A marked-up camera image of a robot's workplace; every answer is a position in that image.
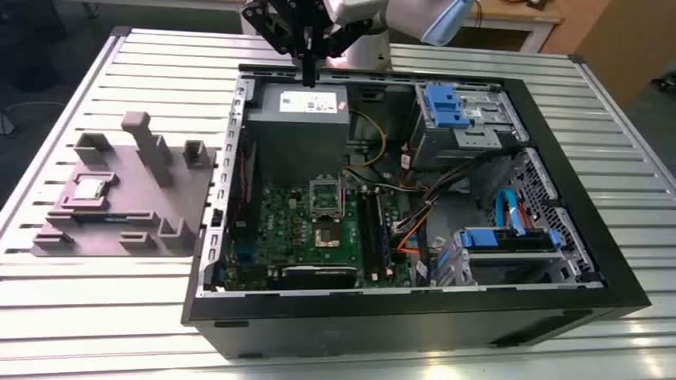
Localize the wooden desk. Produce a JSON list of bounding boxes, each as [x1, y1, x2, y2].
[[472, 0, 566, 55]]

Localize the black cable bundle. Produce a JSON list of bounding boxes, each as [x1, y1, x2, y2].
[[393, 145, 530, 235]]

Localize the orange wires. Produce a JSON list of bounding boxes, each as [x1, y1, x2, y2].
[[393, 213, 432, 255]]

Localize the wooden cabinet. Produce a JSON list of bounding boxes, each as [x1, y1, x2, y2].
[[542, 0, 676, 108]]

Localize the grey parts rack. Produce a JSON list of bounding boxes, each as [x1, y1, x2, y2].
[[29, 111, 221, 258]]

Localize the hard disk in blue carrier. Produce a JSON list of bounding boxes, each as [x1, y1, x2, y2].
[[456, 227, 564, 254]]

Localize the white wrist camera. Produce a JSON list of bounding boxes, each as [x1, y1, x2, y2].
[[322, 0, 384, 29]]

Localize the CPU socket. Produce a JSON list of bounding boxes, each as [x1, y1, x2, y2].
[[310, 223, 345, 249]]

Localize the blue plastic drive bracket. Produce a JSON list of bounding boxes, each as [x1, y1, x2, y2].
[[424, 84, 472, 131]]

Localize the pale blue flat wire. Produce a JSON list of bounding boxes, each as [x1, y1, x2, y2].
[[426, 241, 456, 287]]

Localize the black graphics card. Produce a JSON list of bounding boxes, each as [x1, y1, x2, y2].
[[266, 264, 360, 291]]

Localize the red black twisted wire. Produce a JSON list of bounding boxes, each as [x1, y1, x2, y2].
[[236, 148, 252, 211]]

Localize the grey black wire bundle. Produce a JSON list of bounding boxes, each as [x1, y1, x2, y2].
[[342, 168, 426, 194]]

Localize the green motherboard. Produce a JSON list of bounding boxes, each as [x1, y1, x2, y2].
[[225, 184, 418, 291]]

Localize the metal disk bay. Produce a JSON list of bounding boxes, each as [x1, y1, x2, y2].
[[452, 226, 604, 287]]

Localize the metal drive cage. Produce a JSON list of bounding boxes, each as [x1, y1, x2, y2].
[[409, 82, 530, 172]]

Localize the yellow wire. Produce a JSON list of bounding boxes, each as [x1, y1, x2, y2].
[[342, 108, 389, 171]]

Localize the black PC case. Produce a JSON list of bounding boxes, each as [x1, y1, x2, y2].
[[180, 63, 653, 360]]

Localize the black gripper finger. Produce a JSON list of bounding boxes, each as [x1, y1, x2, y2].
[[312, 17, 377, 87], [241, 0, 313, 87]]

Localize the grey power supply unit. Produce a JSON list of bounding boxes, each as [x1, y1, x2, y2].
[[245, 83, 352, 188]]

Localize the silver CPU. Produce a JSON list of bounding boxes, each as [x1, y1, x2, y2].
[[72, 178, 109, 201]]

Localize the black RAM slot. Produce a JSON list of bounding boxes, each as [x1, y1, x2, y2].
[[373, 188, 390, 278], [358, 188, 378, 279], [364, 188, 384, 279]]

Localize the metal socket cover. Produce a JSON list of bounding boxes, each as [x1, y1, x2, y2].
[[308, 173, 348, 221]]

